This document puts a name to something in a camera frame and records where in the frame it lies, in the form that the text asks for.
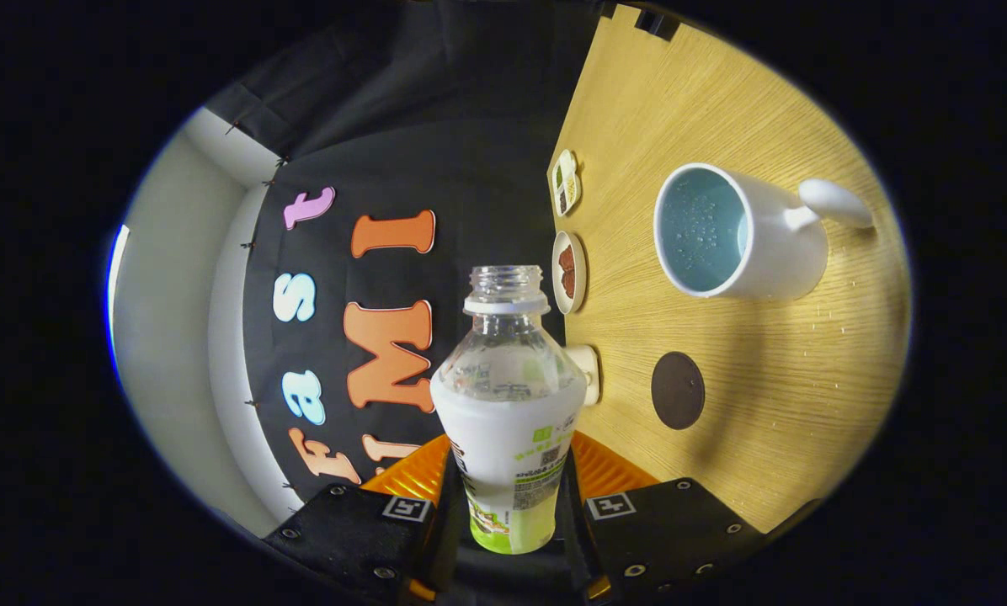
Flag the dark brown round coaster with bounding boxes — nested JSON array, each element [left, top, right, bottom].
[[651, 352, 706, 431]]

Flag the wooden table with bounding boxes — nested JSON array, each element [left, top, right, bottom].
[[547, 4, 913, 533]]

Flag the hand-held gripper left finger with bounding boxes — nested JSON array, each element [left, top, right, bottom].
[[264, 433, 464, 603]]

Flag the white toaster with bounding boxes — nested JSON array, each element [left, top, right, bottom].
[[567, 343, 600, 407]]

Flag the white cup with handle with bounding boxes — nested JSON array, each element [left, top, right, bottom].
[[653, 162, 876, 301]]

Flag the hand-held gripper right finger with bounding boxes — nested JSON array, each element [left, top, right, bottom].
[[554, 431, 765, 603]]

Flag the clear juice bottle white label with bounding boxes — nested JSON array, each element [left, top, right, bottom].
[[430, 265, 589, 555]]

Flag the white divided dish with grains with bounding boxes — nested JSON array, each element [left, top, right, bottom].
[[551, 150, 583, 217]]

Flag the round plate with meat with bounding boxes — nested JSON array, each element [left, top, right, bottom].
[[551, 231, 588, 316]]

